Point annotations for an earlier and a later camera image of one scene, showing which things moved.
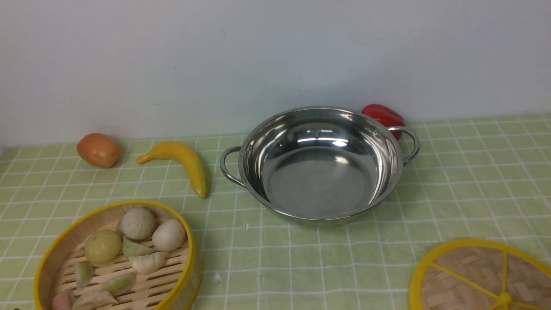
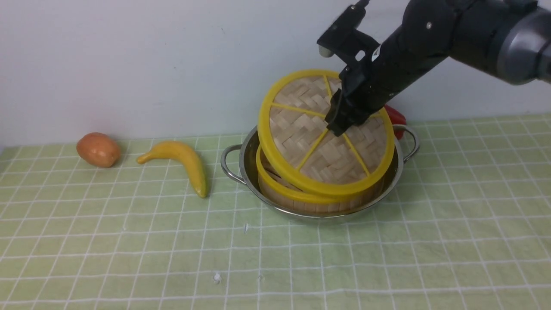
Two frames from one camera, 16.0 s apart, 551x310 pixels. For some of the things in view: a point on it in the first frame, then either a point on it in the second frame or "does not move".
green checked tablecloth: (487, 178) does not move
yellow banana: (184, 154) does not move
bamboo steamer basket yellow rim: (135, 255) → (275, 187)
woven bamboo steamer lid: (480, 274) → (299, 148)
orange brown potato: (98, 150) does not move
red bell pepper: (386, 116) does not move
